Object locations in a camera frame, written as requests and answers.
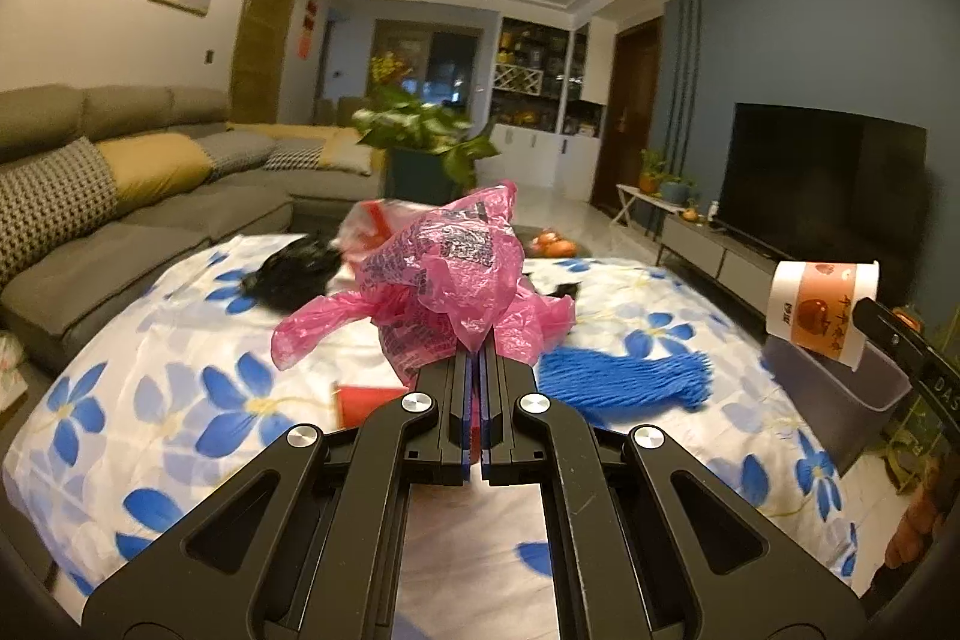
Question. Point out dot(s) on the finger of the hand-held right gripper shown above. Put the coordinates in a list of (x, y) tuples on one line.
[(877, 325)]

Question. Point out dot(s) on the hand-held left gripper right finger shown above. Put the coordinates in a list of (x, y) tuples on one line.
[(489, 407)]

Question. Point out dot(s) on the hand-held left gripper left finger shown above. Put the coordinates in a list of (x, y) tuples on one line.
[(469, 407)]

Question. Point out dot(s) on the white orange paper cup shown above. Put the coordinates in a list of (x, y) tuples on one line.
[(817, 310)]

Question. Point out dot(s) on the grey plastic bin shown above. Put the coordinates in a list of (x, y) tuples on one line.
[(847, 415)]

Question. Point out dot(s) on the pink plastic bag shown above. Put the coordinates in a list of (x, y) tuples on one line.
[(450, 272)]

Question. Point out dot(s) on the white red plastic bag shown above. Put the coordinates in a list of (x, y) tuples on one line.
[(367, 224)]

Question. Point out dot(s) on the black plastic bag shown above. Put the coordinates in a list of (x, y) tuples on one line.
[(292, 272)]

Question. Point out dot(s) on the person's right hand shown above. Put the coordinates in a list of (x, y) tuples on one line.
[(915, 524)]

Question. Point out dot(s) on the black television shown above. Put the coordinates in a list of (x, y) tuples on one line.
[(817, 190)]

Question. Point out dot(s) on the grey TV cabinet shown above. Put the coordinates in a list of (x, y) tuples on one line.
[(720, 250)]

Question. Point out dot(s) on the oranges on coffee table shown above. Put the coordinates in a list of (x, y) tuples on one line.
[(553, 244)]

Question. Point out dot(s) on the small orange pumpkin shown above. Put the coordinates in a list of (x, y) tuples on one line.
[(691, 212)]

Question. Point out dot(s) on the plant in blue pot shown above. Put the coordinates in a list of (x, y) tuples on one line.
[(677, 192)]

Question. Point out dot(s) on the plant in dark green pot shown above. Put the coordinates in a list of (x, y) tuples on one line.
[(420, 160)]

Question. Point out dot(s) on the blue floral tablecloth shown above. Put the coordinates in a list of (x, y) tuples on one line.
[(225, 340)]

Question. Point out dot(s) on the white display cabinet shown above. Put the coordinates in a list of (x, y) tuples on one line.
[(540, 153)]

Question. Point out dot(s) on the white folding table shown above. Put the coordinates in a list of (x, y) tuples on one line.
[(637, 194)]

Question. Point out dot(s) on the plant in orange pot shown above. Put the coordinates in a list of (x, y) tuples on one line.
[(651, 175)]

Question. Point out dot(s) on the small houndstooth cushion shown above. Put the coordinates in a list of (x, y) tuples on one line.
[(294, 158)]

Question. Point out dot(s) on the dark wooden door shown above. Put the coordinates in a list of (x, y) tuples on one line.
[(626, 115)]

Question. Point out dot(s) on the glass sliding door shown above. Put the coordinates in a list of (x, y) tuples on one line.
[(450, 70)]

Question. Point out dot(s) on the grey sofa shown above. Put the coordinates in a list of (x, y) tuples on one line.
[(187, 220)]

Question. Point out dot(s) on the grey houndstooth cushion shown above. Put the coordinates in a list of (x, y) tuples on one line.
[(236, 153)]

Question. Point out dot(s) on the yellow flowers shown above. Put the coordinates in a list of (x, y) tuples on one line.
[(390, 69)]

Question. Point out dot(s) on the yellow cushion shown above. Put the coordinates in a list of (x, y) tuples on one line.
[(154, 168)]

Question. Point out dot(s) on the light wooden door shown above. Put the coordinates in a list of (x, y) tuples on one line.
[(264, 40)]

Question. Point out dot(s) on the large houndstooth cushion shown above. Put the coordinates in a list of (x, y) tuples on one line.
[(52, 205)]

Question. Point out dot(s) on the red wall decoration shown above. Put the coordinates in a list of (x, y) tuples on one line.
[(308, 21)]

